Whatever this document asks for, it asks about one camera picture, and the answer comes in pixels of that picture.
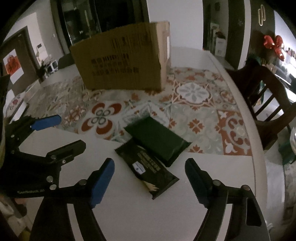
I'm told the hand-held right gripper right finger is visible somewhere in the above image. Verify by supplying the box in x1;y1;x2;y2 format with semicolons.
184;158;271;241

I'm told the patterned floral table mat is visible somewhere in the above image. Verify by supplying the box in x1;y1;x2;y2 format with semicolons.
23;66;253;157

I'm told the floral cushion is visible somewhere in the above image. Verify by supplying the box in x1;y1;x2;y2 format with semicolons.
5;93;29;116

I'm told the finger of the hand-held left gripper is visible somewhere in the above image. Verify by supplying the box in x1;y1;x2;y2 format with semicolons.
6;114;62;144
13;140;87;189

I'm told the dark glass sliding door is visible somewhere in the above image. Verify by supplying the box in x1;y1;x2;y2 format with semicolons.
51;0;148;47

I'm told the brown cardboard box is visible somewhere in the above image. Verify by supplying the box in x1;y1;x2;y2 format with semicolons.
70;21;171;91

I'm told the person's left hand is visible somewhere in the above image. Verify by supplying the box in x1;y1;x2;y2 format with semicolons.
13;197;28;217

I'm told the white box on floor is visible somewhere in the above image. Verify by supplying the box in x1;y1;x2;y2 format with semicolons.
215;37;226;56

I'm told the dark green chair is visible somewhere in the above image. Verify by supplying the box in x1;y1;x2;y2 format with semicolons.
58;53;75;70

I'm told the black snack packet white label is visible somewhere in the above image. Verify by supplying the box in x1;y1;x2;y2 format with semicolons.
114;139;180;200

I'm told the dark green snack packet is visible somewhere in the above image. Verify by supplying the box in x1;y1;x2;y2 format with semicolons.
124;116;192;168

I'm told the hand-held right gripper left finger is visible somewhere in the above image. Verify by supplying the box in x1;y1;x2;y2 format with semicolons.
32;158;115;241

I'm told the red bow decoration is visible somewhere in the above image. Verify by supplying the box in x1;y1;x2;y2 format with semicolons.
264;35;286;59

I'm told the wall picture with red bow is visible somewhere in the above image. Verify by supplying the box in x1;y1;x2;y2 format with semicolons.
3;49;23;84

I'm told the gold wall ornament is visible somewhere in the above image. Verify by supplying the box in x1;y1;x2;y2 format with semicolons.
258;6;266;26

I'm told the dark wooden chair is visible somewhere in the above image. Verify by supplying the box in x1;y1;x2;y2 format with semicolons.
225;61;296;149

